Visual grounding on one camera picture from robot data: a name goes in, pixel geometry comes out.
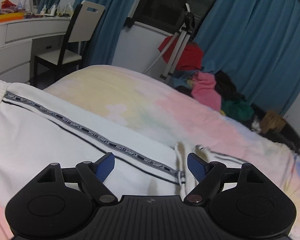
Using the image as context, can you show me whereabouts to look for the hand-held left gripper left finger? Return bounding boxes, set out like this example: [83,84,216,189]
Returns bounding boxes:
[36,152,118,205]

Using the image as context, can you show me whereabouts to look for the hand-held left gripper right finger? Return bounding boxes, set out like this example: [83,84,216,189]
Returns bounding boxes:
[184,152,268,204]

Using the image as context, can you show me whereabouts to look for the white pants with striped trim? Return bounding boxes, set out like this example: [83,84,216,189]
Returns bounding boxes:
[0,80,250,198]

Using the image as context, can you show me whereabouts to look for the pile of colourful clothes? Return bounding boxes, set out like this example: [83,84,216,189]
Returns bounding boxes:
[177,70,247,103]

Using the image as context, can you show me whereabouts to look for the green cloth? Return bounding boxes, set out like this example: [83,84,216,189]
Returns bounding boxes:
[220,99,254,122]

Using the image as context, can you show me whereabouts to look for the white patterned cloth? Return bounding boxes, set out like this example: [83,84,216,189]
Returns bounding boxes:
[251,120,263,133]

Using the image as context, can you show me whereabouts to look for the pink cloth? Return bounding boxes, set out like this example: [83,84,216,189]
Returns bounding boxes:
[191,71,222,112]

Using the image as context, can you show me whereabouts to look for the pastel tie-dye blanket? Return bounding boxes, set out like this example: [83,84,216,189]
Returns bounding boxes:
[0,65,300,240]

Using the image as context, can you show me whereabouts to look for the brown cardboard box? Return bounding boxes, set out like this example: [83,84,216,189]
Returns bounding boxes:
[261,110,287,133]

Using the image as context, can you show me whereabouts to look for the red cloth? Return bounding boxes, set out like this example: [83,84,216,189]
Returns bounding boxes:
[158,35,205,71]

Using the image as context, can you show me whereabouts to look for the wide blue curtain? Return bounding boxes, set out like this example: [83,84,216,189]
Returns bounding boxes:
[194,0,300,117]

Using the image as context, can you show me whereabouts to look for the narrow blue curtain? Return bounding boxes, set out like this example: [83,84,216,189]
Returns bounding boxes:
[72,0,150,68]

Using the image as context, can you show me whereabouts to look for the black and white chair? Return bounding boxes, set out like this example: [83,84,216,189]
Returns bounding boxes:
[34,0,106,87]

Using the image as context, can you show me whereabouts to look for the garment steamer stand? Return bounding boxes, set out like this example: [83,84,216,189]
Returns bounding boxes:
[142,3,195,80]

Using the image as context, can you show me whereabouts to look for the white vanity desk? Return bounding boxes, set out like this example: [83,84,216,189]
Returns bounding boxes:
[0,15,72,85]

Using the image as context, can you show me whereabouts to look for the dark window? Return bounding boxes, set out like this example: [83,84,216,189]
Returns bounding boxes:
[130,0,228,34]

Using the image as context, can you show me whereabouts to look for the orange box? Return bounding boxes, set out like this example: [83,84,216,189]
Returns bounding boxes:
[0,12,24,23]

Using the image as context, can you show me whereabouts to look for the red hair accessory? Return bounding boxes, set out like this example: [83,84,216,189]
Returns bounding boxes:
[1,1,17,10]

